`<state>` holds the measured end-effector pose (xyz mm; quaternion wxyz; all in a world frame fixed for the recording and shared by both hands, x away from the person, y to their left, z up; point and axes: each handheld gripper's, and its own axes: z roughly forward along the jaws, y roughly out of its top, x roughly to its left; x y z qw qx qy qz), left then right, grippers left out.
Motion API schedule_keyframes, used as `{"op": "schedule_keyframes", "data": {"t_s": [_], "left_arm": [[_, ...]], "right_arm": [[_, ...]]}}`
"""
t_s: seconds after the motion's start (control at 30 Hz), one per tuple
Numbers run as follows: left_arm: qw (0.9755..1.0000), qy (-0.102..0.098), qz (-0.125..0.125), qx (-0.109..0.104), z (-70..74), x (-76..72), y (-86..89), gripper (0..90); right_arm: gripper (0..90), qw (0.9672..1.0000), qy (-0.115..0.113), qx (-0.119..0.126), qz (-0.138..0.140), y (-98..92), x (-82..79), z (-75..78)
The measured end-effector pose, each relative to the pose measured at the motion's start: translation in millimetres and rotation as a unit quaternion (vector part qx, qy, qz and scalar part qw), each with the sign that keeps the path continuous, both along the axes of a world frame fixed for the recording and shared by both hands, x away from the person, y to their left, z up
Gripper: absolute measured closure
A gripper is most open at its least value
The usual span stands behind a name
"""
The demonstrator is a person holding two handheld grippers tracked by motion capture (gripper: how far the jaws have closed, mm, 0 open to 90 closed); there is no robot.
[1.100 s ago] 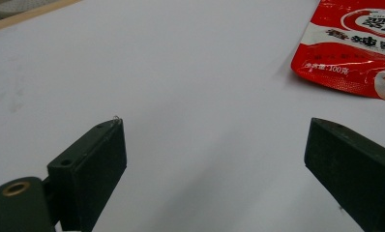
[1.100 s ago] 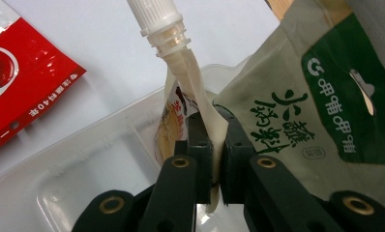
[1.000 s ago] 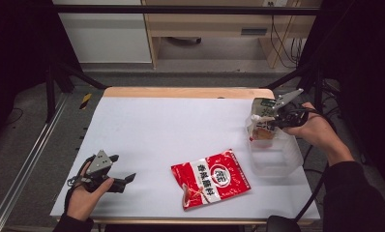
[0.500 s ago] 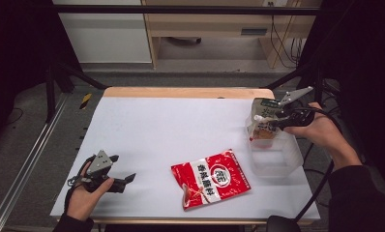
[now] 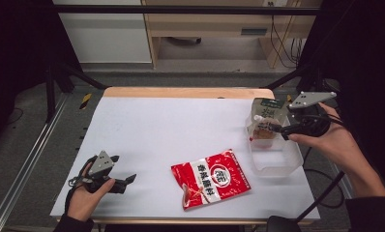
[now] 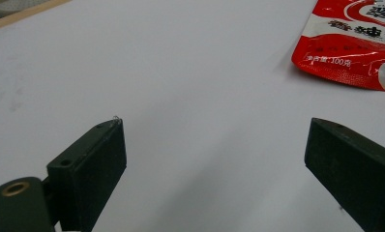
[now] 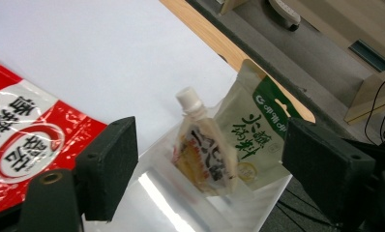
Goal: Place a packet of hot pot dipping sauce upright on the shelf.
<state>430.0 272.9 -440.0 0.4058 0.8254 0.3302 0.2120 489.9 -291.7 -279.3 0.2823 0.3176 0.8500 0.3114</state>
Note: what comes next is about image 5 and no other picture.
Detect aluminium floor rail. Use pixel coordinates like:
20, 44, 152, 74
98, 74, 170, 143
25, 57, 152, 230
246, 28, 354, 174
301, 141, 378, 232
0, 92, 71, 232

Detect thin black floor cable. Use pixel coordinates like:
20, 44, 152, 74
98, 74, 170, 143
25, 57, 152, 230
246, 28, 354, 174
4, 106, 25, 128

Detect white table mat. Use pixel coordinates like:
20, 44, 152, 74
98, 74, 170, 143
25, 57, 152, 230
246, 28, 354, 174
49, 96, 322, 222

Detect black hanging desk cables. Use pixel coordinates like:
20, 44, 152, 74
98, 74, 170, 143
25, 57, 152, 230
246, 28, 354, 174
268, 2, 307, 70

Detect person's right hand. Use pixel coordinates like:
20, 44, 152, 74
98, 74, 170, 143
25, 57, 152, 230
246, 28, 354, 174
287, 101, 360, 170

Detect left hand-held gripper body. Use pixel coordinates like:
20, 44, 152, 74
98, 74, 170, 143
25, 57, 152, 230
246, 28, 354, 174
81, 150, 128, 195

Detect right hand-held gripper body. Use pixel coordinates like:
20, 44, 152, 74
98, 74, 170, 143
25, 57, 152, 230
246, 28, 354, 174
286, 91, 339, 139

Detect white cabinet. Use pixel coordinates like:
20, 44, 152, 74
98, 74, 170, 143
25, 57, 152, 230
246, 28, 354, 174
53, 0, 153, 65

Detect green and beige sauce pouch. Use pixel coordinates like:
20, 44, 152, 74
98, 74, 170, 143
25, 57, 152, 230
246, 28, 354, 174
250, 97, 289, 131

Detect dark curtain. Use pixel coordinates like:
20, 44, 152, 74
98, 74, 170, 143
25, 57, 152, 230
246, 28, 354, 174
0, 0, 82, 153
299, 0, 385, 196

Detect red and white seasoning packet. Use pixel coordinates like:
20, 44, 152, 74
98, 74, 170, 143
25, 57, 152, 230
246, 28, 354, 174
170, 148, 252, 212

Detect person's left hand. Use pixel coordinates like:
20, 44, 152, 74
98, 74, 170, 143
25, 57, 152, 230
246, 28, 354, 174
65, 160, 117, 222

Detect black frame crossbar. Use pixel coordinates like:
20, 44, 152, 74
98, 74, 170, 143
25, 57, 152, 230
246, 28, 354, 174
53, 4, 322, 16

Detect light wooden desk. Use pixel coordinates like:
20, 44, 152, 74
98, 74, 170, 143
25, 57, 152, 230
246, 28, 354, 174
141, 0, 324, 70

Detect black floor cable loop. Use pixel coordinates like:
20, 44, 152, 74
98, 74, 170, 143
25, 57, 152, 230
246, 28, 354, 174
302, 146, 346, 210

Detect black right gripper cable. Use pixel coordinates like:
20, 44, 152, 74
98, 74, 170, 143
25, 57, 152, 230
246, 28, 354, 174
294, 112, 347, 224

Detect black rounded object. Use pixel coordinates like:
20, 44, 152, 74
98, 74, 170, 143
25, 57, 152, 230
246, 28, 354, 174
265, 215, 303, 232

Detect wooden table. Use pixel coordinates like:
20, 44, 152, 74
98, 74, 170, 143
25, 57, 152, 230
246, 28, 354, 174
56, 86, 314, 226

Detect black metal stand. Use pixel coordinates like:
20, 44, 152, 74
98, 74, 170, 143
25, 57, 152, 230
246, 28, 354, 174
44, 61, 108, 124
263, 63, 328, 98

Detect translucent plastic container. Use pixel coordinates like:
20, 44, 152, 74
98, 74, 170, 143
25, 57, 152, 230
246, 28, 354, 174
243, 108, 305, 178

